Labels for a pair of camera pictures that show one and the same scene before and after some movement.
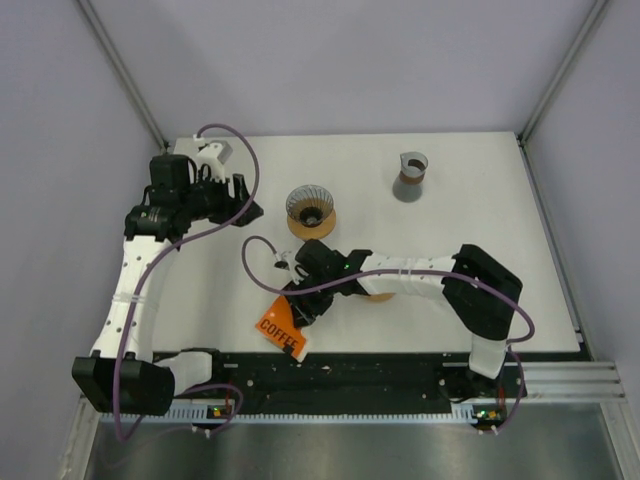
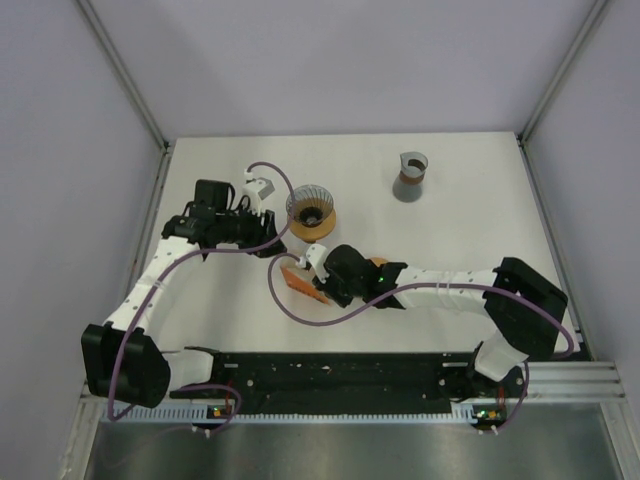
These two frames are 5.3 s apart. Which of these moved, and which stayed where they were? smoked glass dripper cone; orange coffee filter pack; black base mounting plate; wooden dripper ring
Moved: orange coffee filter pack
Stayed: wooden dripper ring; smoked glass dripper cone; black base mounting plate
